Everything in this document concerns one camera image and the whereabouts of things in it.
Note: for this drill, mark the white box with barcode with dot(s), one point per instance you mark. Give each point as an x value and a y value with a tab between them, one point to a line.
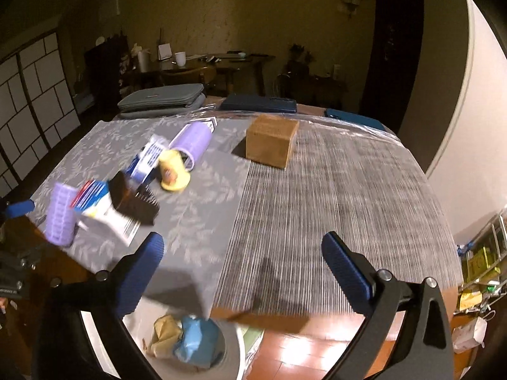
105	215

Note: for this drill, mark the dark wooden cabinet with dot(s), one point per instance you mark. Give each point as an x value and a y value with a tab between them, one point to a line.
103	75

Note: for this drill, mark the yellow package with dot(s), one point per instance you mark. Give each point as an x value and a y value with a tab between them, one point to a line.
481	264

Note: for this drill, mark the white standing card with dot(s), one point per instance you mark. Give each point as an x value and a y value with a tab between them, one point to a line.
164	52

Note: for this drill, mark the wooden side table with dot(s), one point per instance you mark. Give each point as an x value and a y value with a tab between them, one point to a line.
225	65

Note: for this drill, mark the grey zip case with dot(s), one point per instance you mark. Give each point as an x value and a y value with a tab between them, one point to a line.
161	99

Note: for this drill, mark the crumpled blue bag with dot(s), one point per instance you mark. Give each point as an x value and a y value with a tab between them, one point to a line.
197	342

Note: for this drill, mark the brown cardboard box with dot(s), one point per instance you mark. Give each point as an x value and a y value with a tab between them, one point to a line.
272	141

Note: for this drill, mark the white and blue carton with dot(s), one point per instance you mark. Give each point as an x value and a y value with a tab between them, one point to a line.
146	159

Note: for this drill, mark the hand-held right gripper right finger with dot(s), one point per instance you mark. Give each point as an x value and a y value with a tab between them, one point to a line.
346	271

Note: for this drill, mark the large purple cylinder container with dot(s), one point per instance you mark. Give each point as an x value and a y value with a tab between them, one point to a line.
191	143

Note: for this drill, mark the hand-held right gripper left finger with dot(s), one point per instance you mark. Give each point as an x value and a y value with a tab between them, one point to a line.
140	273

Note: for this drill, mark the black comb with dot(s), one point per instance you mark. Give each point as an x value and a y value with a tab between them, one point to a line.
134	201

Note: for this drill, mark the yellow plastic cup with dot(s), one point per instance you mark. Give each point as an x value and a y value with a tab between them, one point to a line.
172	170

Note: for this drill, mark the small purple ribbed cylinder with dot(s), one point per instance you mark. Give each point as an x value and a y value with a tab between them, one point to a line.
59	214

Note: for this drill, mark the white trash bin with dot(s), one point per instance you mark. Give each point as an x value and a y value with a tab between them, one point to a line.
231	348

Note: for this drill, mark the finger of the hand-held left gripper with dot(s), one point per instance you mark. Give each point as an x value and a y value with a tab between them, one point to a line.
19	208

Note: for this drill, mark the grey leaf-pattern placemat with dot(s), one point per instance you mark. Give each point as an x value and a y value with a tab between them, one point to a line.
206	206

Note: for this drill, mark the woven grey placemat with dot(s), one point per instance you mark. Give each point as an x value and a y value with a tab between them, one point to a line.
336	190

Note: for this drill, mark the white mug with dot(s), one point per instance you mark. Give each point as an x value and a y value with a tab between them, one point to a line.
180	59

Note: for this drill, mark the dark door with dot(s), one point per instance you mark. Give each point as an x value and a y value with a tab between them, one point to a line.
394	47

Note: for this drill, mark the paper sliding screen door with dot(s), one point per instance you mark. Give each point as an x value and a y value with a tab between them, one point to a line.
33	103

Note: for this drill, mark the metal shelf rack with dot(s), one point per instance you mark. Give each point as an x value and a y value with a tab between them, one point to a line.
489	253

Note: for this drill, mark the white jug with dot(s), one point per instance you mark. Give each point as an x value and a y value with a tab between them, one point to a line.
143	60

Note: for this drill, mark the dark blue case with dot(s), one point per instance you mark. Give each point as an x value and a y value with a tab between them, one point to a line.
258	103

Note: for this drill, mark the blue flat case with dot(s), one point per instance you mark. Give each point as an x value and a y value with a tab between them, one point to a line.
354	119

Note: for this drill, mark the potted plant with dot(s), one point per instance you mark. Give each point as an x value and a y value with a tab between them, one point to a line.
298	57

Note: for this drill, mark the crumpled brown paper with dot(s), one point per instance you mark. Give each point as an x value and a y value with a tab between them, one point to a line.
161	334

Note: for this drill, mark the white plastic bag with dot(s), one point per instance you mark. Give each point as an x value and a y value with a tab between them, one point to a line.
470	334

